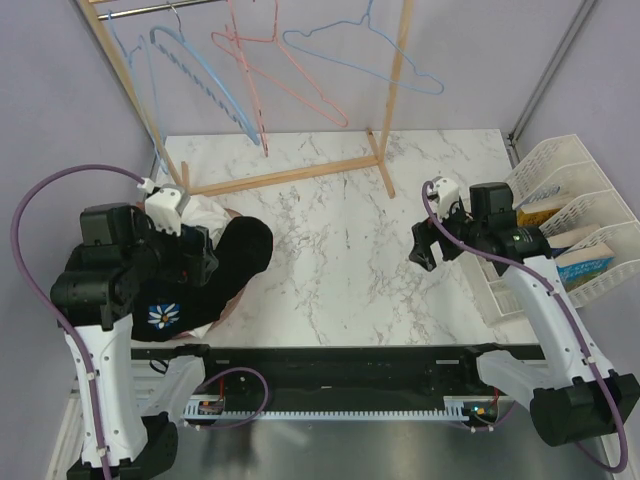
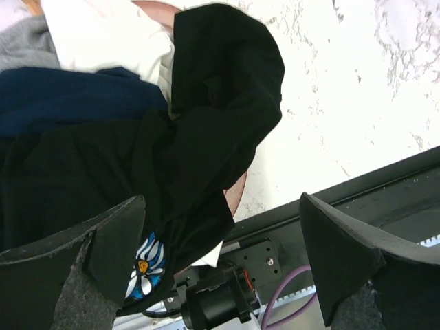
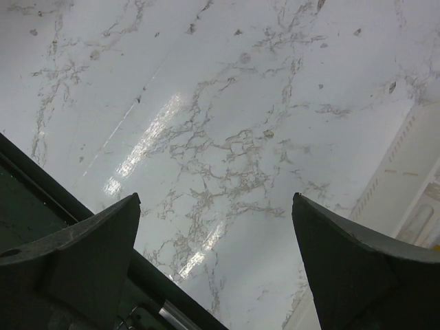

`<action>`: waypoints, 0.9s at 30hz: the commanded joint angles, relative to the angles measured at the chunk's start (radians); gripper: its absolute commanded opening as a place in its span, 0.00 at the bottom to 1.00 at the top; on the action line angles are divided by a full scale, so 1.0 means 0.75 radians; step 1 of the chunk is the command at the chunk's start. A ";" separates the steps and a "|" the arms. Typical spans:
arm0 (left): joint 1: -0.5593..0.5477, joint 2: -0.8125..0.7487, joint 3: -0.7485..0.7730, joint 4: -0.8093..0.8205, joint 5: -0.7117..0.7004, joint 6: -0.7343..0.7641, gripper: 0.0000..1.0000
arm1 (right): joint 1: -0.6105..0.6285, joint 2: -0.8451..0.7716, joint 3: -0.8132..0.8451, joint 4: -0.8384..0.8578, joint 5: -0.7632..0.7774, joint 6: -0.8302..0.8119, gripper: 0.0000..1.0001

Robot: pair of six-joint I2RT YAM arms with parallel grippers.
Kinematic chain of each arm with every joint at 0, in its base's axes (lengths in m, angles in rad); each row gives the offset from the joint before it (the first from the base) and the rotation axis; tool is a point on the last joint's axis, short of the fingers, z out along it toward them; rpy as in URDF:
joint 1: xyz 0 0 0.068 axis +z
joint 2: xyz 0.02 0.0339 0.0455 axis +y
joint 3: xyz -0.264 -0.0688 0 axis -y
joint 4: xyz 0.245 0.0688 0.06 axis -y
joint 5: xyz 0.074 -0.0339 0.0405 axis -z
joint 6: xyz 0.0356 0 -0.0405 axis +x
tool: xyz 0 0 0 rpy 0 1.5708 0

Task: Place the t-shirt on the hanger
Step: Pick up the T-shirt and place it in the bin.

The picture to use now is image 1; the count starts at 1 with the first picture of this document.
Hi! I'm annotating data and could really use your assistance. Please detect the wooden clothes rack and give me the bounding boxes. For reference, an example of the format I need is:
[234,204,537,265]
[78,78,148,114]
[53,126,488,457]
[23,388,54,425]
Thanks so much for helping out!
[77,0,416,200]

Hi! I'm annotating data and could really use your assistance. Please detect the blue book tan pages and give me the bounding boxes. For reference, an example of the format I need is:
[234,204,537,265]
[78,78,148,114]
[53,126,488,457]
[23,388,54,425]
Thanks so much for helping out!
[547,224,600,257]

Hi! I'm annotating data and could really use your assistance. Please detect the blue wavy plastic hanger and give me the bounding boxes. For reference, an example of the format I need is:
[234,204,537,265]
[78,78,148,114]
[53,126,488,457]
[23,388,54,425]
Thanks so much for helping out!
[149,25,262,145]

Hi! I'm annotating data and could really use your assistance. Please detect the yellow blue book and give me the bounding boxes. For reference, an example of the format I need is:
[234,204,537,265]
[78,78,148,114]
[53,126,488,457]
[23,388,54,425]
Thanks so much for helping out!
[517,195,573,226]

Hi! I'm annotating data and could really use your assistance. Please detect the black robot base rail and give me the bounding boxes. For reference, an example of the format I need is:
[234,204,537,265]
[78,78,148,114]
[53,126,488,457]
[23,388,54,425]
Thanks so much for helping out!
[130,342,546,412]

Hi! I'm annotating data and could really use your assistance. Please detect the white slotted cable duct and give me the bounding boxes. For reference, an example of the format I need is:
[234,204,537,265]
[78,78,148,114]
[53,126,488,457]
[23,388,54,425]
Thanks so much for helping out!
[182,398,469,423]

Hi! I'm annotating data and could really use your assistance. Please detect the purple cable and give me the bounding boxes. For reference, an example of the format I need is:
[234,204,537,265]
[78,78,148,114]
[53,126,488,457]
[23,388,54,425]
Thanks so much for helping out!
[420,180,629,474]
[9,167,151,480]

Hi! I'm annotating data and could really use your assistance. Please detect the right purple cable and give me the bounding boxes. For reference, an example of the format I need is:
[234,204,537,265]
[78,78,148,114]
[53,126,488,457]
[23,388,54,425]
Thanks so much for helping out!
[420,180,629,474]

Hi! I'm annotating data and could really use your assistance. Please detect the thin blue wire hanger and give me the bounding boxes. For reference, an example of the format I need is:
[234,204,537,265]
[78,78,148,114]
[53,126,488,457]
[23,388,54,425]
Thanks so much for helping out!
[107,10,169,174]

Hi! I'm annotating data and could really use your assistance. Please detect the light blue cover book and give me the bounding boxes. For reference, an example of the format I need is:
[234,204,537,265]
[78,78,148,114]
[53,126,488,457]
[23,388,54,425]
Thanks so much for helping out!
[555,243,615,291]

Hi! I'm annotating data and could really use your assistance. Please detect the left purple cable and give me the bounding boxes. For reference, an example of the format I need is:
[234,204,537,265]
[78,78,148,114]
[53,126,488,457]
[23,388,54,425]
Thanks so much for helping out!
[9,167,151,480]

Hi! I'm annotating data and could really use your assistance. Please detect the white plastic file organizer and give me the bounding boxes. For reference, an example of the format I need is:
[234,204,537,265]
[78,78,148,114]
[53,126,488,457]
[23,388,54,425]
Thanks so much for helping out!
[469,135,640,329]

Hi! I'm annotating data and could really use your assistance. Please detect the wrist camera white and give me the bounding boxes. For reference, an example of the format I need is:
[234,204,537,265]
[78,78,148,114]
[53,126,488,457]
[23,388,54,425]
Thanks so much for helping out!
[428,176,460,221]
[144,184,190,237]

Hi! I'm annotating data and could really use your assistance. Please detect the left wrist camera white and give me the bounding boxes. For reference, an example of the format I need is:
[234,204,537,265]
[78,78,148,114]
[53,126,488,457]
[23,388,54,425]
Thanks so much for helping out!
[144,184,190,237]

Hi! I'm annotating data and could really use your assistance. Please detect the black t shirt with daisy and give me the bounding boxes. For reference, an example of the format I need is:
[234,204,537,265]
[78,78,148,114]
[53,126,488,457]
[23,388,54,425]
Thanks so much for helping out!
[131,216,273,342]

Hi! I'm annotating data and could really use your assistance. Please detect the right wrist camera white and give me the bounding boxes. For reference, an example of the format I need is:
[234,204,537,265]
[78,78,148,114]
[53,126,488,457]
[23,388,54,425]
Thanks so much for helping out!
[428,176,460,221]

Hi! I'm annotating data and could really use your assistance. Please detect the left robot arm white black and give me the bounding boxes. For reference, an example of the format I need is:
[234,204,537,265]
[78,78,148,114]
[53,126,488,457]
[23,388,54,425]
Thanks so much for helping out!
[50,203,220,479]

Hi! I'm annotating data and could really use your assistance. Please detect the pink wire hanger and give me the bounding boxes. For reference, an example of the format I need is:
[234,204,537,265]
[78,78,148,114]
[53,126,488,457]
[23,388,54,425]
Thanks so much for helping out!
[210,1,349,128]
[230,30,269,157]

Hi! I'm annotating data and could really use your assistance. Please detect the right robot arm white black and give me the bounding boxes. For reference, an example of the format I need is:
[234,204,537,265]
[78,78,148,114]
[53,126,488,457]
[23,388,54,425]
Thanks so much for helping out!
[409,177,639,450]

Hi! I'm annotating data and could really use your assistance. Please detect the light blue wire hanger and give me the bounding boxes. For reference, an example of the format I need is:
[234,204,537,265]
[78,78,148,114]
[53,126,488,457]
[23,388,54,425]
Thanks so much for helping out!
[281,1,445,96]

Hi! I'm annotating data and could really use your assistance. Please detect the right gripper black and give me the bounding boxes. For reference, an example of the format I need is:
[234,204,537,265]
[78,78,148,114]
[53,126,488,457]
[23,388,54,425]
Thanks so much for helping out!
[409,195,487,271]

